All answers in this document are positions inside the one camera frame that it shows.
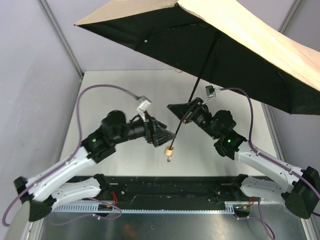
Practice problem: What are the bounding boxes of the beige folding umbrella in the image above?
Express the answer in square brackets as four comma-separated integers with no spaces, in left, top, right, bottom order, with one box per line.
[73,0,320,163]

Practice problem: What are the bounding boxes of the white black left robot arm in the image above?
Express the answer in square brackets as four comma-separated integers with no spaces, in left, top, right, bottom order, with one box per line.
[14,110,176,222]

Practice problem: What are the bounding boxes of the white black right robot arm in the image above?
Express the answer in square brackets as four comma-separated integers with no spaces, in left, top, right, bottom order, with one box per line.
[167,97,320,219]

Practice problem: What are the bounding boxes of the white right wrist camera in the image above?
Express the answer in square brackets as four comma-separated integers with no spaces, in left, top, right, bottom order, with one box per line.
[203,85,221,105]

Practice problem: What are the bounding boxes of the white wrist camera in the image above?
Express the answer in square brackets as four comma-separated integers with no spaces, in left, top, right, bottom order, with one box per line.
[136,95,152,113]
[203,85,221,105]

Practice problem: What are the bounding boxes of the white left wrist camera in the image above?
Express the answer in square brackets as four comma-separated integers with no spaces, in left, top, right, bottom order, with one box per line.
[136,95,152,113]

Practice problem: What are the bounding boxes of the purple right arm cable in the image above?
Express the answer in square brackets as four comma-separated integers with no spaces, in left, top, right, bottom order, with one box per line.
[219,86,320,238]

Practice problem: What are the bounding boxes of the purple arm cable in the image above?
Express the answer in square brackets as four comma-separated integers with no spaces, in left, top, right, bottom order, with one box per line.
[1,84,145,227]
[219,86,320,238]

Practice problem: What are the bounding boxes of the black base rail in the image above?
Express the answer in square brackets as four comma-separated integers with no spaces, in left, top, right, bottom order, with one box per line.
[97,174,258,212]

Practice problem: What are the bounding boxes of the aluminium right side rail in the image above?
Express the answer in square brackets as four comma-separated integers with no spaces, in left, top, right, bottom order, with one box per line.
[261,103,287,163]

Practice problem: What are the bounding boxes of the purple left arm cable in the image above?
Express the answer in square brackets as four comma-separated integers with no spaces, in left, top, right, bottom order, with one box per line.
[1,84,145,227]

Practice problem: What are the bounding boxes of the grey slotted cable duct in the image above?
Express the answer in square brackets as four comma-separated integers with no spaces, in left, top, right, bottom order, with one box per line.
[52,202,235,215]

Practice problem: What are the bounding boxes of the aluminium corner frame post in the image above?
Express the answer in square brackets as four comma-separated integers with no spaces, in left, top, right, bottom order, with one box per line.
[277,0,306,36]

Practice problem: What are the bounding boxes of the aluminium left corner post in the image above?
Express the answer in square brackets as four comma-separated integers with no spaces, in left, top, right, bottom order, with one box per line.
[36,0,84,79]

